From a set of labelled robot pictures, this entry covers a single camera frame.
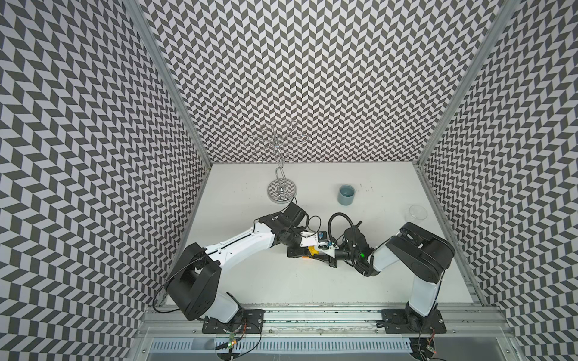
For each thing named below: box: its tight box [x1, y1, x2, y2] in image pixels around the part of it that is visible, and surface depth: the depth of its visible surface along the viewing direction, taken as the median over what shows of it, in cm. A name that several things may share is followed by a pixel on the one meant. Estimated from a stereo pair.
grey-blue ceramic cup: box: [337, 184, 356, 207], surface depth 104 cm
